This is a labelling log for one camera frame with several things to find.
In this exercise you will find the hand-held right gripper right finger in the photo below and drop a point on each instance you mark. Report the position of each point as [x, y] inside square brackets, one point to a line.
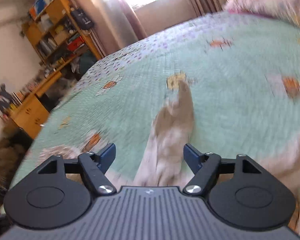
[191, 157]

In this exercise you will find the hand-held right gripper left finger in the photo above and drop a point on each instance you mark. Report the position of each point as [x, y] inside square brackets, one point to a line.
[107, 157]

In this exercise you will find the cream printed pants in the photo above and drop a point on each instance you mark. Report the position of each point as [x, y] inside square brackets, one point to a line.
[170, 135]

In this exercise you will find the wooden desk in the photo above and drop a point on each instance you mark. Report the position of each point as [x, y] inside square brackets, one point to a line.
[30, 115]

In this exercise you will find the teal plastic bag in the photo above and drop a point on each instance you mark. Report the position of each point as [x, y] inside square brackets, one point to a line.
[88, 62]

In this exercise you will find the green quilted bee bedspread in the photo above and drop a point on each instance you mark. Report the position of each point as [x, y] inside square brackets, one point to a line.
[227, 67]

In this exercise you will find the dark hanging bag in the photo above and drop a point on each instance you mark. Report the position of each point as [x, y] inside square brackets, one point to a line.
[82, 20]

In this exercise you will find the wooden bookshelf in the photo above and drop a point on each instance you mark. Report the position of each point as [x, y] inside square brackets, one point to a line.
[55, 27]

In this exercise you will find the floral pillow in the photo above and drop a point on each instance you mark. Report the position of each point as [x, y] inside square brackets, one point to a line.
[270, 2]

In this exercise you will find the white air conditioner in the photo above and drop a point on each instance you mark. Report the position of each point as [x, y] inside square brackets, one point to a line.
[2, 17]

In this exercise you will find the wall poster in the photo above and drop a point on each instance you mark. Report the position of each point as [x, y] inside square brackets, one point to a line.
[2, 101]

